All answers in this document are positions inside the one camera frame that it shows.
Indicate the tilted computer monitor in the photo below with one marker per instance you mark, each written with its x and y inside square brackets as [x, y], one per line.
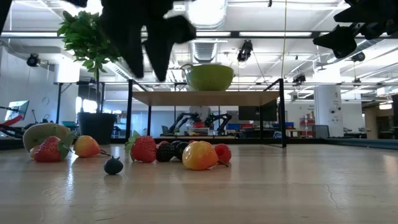
[18, 109]

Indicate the grey chair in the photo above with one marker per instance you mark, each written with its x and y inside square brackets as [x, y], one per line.
[320, 131]

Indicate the red bowl of fruit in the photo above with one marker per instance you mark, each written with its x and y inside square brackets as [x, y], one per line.
[199, 124]

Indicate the green plastic colander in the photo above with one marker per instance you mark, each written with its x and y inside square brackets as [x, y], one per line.
[208, 79]

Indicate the black metal workstation frame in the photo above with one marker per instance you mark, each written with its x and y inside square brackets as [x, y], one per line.
[59, 102]

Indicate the white building column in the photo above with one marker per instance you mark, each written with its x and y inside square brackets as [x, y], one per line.
[328, 109]

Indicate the dark blueberry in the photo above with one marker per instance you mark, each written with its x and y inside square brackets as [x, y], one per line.
[113, 166]

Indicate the small peach with stem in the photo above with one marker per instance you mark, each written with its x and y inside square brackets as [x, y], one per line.
[86, 147]

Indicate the green plant in black pot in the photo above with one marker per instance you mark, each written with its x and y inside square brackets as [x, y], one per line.
[84, 40]

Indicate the black flat screen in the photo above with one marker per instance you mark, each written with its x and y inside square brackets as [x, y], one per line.
[258, 113]

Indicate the red strawberry green leaves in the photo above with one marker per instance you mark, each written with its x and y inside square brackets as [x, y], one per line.
[144, 149]
[48, 151]

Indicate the person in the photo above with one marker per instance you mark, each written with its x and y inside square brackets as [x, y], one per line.
[201, 111]

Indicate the black tabletop robot arm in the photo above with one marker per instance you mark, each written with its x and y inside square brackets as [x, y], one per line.
[222, 119]
[182, 119]

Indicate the yellow-orange peach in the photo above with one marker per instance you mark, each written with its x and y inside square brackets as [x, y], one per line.
[199, 155]

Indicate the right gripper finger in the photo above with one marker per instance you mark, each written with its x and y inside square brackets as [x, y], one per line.
[363, 14]
[339, 42]

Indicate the black ceiling spotlight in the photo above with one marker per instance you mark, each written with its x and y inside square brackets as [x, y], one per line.
[32, 60]
[245, 49]
[299, 78]
[358, 56]

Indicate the silver ventilation duct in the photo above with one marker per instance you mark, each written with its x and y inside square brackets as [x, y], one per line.
[206, 51]

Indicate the red slanted bar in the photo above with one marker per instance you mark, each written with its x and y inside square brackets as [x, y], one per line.
[11, 123]

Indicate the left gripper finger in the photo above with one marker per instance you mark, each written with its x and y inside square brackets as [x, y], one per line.
[133, 53]
[160, 59]

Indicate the wooden shelf riser black legs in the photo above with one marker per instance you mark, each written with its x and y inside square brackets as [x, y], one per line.
[205, 98]

